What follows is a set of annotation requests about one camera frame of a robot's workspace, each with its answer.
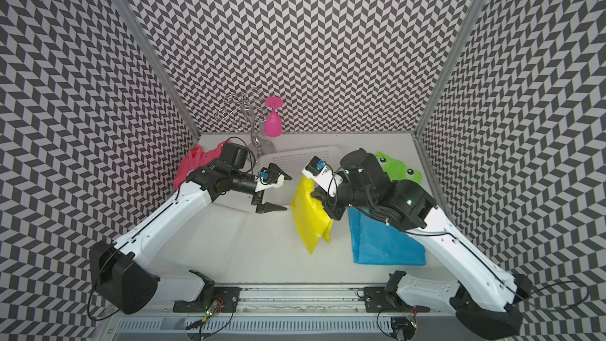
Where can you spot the green frog folded raincoat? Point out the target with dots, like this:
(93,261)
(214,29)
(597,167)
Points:
(397,170)

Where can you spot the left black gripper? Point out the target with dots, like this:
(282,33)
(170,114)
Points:
(267,207)

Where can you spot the aluminium front rail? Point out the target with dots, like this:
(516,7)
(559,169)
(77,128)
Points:
(303,298)

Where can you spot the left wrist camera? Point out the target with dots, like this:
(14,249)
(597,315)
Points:
(234,155)

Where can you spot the pink bunny folded raincoat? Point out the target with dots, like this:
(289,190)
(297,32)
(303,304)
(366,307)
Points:
(196,157)

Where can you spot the chrome glass holder stand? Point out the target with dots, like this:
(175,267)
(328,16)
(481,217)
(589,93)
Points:
(259,145)

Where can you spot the blue folded raincoat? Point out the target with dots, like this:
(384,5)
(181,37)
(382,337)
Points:
(374,243)

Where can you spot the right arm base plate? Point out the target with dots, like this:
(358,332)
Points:
(376,300)

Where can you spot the pink silicone wine glass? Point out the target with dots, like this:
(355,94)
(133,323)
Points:
(273,124)

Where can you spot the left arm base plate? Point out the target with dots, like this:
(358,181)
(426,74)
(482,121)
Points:
(227,297)

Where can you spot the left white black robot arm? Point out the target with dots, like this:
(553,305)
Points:
(119,269)

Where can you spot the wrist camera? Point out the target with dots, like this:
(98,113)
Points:
(322,174)
(234,155)

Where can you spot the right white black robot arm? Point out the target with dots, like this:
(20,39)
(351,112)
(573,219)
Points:
(407,207)

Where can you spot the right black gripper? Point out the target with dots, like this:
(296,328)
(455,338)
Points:
(328,203)

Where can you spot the white plastic basket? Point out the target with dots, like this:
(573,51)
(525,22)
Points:
(291,162)

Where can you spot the yellow raincoat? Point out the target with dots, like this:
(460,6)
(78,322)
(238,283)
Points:
(311,220)

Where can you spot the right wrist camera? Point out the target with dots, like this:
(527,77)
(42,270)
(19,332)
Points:
(322,174)

